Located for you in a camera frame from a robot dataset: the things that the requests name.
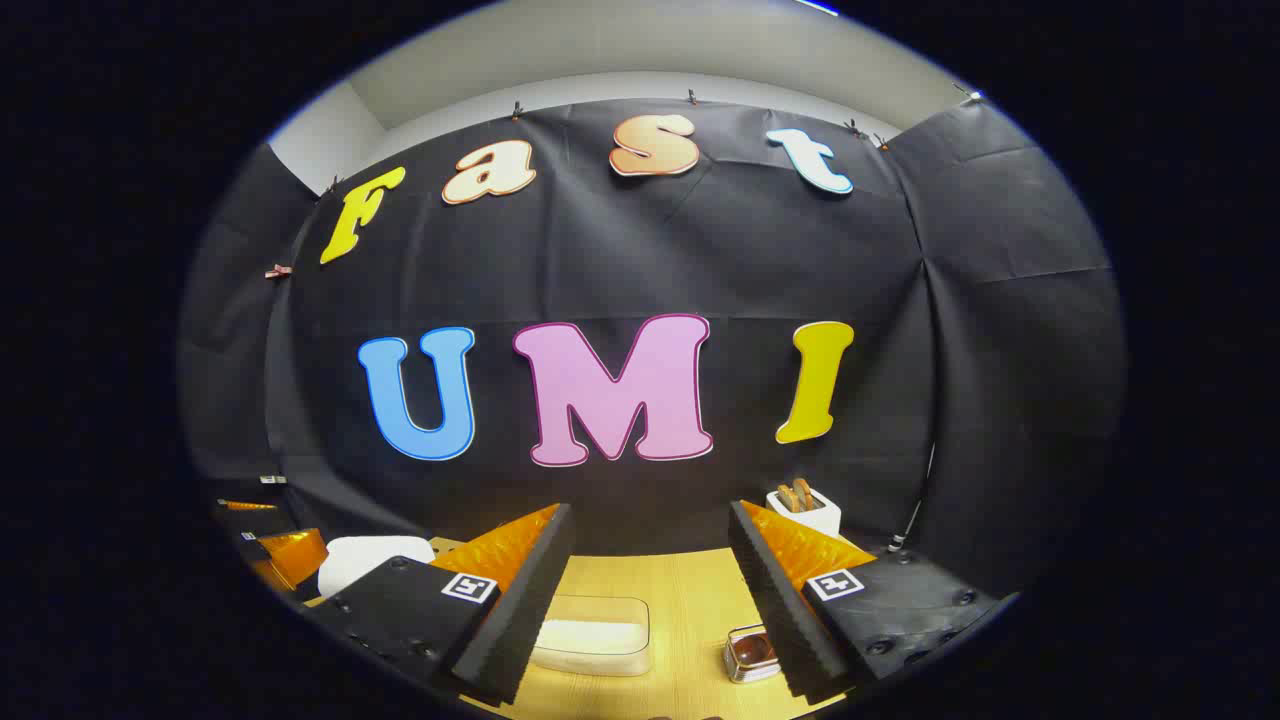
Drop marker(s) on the white rice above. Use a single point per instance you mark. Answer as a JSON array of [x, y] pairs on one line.
[[590, 638]]

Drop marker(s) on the white rice cooker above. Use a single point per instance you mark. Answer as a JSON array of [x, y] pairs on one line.
[[370, 560]]

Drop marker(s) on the clear plastic container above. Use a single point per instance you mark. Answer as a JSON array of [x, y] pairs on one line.
[[590, 608]]

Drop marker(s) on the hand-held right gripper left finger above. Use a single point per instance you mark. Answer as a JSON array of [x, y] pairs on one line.
[[520, 610]]

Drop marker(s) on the white toaster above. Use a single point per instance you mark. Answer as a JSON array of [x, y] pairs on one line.
[[815, 518]]

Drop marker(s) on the brown wooden spoon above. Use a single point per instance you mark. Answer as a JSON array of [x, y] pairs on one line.
[[752, 650]]

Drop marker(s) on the brown toast slice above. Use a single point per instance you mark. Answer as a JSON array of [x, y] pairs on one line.
[[804, 492], [787, 497]]

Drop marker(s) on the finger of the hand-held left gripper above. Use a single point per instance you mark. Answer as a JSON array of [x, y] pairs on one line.
[[295, 555], [245, 505]]

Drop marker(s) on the black backdrop cloth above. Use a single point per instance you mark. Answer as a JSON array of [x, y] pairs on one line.
[[620, 250]]

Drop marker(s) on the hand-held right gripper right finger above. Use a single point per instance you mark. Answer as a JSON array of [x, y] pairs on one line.
[[775, 610]]

